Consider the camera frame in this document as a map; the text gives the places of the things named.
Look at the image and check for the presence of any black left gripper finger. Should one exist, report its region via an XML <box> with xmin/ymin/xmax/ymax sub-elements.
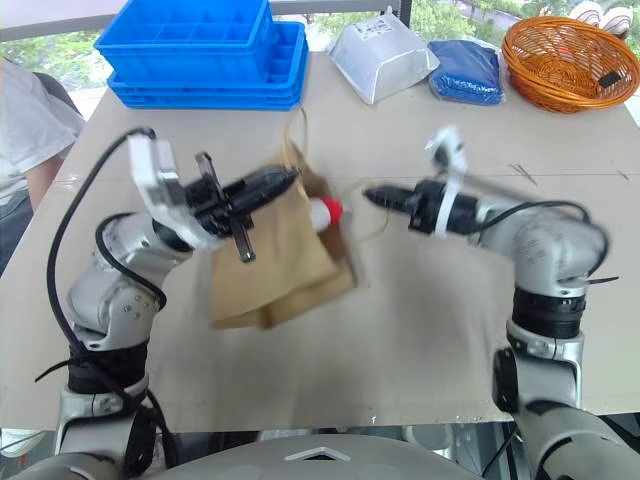
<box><xmin>246</xmin><ymin>183</ymin><xmax>290</xmax><ymax>217</ymax></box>
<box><xmin>242</xmin><ymin>167</ymin><xmax>302</xmax><ymax>198</ymax></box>

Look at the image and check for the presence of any silver foil pouch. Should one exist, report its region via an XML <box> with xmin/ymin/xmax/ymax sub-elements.
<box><xmin>327</xmin><ymin>12</ymin><xmax>442</xmax><ymax>106</ymax></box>

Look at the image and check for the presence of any orange wicker basket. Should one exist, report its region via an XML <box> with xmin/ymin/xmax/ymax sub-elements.
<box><xmin>501</xmin><ymin>15</ymin><xmax>640</xmax><ymax>116</ymax></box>

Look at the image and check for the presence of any brown paper bag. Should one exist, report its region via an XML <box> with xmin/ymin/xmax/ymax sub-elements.
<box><xmin>199</xmin><ymin>107</ymin><xmax>392</xmax><ymax>331</ymax></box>

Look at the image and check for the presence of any dark metal post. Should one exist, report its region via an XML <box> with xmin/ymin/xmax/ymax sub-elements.
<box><xmin>387</xmin><ymin>0</ymin><xmax>414</xmax><ymax>32</ymax></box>

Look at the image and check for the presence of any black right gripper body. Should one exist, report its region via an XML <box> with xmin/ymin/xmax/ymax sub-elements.
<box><xmin>406</xmin><ymin>179</ymin><xmax>447</xmax><ymax>234</ymax></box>

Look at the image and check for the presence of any person in white shirt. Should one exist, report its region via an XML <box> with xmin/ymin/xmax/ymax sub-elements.
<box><xmin>0</xmin><ymin>56</ymin><xmax>87</xmax><ymax>277</ymax></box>

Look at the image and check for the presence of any striped beige plush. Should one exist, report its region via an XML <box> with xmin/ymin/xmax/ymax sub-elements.
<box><xmin>569</xmin><ymin>0</ymin><xmax>634</xmax><ymax>39</ymax></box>

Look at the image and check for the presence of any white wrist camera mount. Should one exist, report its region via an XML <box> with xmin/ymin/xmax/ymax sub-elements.
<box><xmin>423</xmin><ymin>127</ymin><xmax>470</xmax><ymax>240</ymax></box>
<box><xmin>127</xmin><ymin>135</ymin><xmax>224</xmax><ymax>251</ymax></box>

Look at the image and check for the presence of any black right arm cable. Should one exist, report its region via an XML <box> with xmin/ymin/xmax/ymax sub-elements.
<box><xmin>469</xmin><ymin>199</ymin><xmax>592</xmax><ymax>236</ymax></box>

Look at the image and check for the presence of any blue divided plastic crate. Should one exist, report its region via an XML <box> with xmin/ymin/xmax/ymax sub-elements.
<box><xmin>93</xmin><ymin>0</ymin><xmax>275</xmax><ymax>85</ymax></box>

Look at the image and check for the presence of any grey robot torso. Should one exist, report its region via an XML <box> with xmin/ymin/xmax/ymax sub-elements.
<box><xmin>164</xmin><ymin>433</ymin><xmax>501</xmax><ymax>480</ymax></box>

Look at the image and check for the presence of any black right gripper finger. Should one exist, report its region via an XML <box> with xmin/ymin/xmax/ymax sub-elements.
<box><xmin>366</xmin><ymin>197</ymin><xmax>411</xmax><ymax>214</ymax></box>
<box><xmin>362</xmin><ymin>185</ymin><xmax>414</xmax><ymax>202</ymax></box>

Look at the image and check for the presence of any blue fabric pack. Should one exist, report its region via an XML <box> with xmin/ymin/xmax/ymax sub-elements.
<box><xmin>427</xmin><ymin>39</ymin><xmax>508</xmax><ymax>107</ymax></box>

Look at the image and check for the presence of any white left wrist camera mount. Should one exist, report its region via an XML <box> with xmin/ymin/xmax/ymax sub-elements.
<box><xmin>127</xmin><ymin>135</ymin><xmax>224</xmax><ymax>251</ymax></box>

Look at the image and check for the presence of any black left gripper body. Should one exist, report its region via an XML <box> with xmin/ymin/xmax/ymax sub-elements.
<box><xmin>183</xmin><ymin>152</ymin><xmax>257</xmax><ymax>264</ymax></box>

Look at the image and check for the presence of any black chair back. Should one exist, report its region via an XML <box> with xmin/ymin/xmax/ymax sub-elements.
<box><xmin>33</xmin><ymin>71</ymin><xmax>82</xmax><ymax>124</ymax></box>

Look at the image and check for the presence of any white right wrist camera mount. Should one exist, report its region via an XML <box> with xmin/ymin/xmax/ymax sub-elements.
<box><xmin>423</xmin><ymin>127</ymin><xmax>470</xmax><ymax>240</ymax></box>

